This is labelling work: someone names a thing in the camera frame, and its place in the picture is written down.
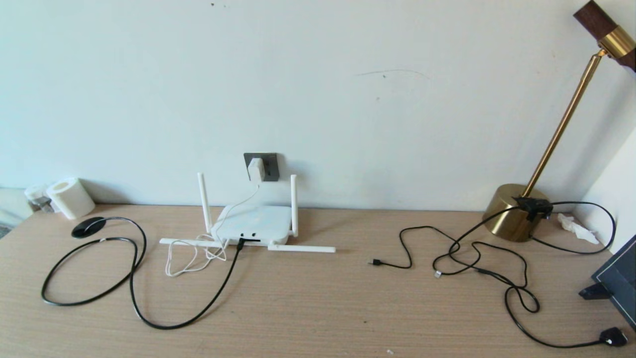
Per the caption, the white router with four antennas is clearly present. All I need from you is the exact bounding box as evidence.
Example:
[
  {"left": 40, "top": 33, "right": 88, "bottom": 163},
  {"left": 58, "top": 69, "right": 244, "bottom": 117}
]
[{"left": 159, "top": 173, "right": 336, "bottom": 254}]

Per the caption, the black ethernet cable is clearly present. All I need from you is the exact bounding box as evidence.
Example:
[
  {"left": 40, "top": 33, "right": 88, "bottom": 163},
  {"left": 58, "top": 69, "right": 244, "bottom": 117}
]
[{"left": 41, "top": 217, "right": 247, "bottom": 330}]

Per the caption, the brass desk lamp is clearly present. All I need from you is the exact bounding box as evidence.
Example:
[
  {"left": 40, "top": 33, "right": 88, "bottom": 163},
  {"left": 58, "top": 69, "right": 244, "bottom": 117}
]
[{"left": 481, "top": 0, "right": 636, "bottom": 243}]

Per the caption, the black clip on lamp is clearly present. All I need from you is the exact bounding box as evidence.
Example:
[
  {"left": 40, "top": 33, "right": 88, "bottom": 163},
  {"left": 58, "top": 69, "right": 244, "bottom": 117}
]
[{"left": 512, "top": 196, "right": 553, "bottom": 222}]

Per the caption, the black oval desk grommet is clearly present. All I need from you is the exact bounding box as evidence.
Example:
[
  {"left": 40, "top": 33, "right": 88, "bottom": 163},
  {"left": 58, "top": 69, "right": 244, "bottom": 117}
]
[{"left": 72, "top": 217, "right": 107, "bottom": 239}]

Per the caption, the white paper roll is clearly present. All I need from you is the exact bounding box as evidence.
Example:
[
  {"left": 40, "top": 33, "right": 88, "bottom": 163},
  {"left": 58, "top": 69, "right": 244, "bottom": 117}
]
[{"left": 46, "top": 178, "right": 95, "bottom": 220}]

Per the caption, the crumpled white tissue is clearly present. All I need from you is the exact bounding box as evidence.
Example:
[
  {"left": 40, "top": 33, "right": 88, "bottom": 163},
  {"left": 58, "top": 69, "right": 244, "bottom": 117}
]
[{"left": 556, "top": 213, "right": 600, "bottom": 245}]

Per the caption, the black plastic stand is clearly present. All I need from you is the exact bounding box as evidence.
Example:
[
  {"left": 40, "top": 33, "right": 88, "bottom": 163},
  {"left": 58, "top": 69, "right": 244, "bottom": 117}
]
[{"left": 578, "top": 283, "right": 612, "bottom": 300}]

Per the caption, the grey wall socket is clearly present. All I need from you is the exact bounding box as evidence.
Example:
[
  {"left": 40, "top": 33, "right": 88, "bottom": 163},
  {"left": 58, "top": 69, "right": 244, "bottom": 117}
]
[{"left": 244, "top": 153, "right": 280, "bottom": 182}]

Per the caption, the black USB cable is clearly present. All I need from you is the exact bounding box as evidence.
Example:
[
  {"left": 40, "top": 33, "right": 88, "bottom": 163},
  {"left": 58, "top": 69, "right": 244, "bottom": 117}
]
[{"left": 368, "top": 226, "right": 480, "bottom": 271}]

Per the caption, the black cable with white tip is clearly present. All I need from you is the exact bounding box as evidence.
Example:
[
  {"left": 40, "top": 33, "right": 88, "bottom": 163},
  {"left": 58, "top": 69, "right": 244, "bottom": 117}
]
[{"left": 433, "top": 241, "right": 529, "bottom": 290}]

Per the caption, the black lamp power cable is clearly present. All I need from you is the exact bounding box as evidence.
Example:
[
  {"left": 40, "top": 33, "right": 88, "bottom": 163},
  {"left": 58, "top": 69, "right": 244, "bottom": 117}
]
[{"left": 433, "top": 201, "right": 628, "bottom": 349}]

